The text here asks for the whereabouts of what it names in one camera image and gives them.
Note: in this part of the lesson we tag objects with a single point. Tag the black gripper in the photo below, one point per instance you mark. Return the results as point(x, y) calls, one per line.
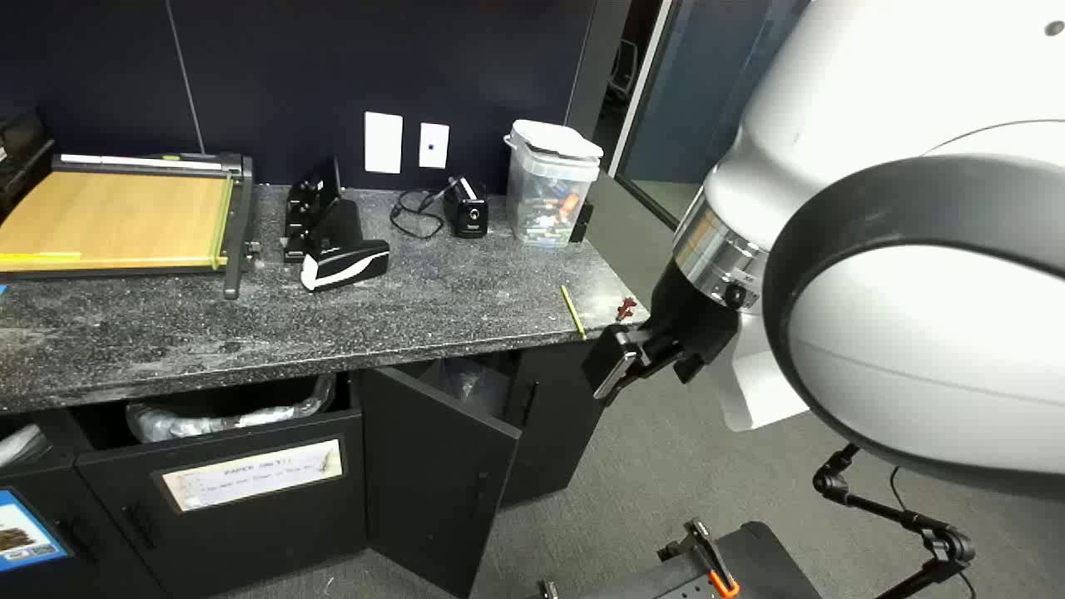
point(695, 320)

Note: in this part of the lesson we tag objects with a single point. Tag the black hinged cabinet door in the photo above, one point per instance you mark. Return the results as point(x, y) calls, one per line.
point(432, 476)

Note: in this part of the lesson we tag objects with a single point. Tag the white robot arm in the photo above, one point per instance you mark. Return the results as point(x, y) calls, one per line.
point(887, 89)

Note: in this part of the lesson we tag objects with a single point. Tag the black narrow cabinet door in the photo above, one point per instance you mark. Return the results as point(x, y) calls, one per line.
point(561, 421)

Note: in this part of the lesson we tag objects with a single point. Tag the black trash drawer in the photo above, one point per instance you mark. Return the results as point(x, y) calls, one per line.
point(253, 533)

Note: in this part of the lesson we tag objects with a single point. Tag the small red object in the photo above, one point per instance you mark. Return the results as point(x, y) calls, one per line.
point(625, 309)

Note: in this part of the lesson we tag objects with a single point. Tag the yellow pencil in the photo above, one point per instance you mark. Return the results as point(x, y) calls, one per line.
point(574, 311)

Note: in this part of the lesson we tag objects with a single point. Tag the clear plastic lidded container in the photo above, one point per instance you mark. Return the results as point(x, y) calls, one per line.
point(551, 183)

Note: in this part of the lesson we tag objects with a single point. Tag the black electric pencil sharpener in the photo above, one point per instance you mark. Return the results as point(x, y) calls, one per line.
point(467, 209)

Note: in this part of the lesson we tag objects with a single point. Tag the black cart base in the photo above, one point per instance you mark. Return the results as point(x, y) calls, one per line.
point(767, 567)

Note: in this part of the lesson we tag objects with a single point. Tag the black and white stapler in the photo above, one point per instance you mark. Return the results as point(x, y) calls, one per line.
point(344, 258)

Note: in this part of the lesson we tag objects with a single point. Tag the black hole punch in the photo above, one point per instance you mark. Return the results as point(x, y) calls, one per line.
point(308, 206)

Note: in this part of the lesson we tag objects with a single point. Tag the white paper label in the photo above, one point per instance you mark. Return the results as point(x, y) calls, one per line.
point(253, 474)

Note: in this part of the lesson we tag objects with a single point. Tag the clear trash bag liner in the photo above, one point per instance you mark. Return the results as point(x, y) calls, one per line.
point(222, 415)

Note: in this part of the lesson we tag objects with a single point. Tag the wooden paper cutter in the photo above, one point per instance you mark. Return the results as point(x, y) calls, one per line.
point(112, 218)

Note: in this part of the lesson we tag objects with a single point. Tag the black cabinet with blue sign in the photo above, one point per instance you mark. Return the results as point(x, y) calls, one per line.
point(68, 520)

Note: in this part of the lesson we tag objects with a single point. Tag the blue sign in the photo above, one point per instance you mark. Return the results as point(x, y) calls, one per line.
point(25, 533)

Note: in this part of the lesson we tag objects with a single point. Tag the black office device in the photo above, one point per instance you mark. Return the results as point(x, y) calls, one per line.
point(20, 156)

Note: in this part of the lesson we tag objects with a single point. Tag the glass door with frame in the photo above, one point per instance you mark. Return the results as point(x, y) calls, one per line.
point(700, 102)

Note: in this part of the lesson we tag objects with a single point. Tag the white wall outlet plate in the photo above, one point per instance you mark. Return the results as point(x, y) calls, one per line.
point(432, 144)

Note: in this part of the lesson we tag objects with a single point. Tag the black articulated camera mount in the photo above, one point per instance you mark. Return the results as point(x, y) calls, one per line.
point(899, 520)

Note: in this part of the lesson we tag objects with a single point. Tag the white wall switch plate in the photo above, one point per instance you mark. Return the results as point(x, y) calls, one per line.
point(385, 142)

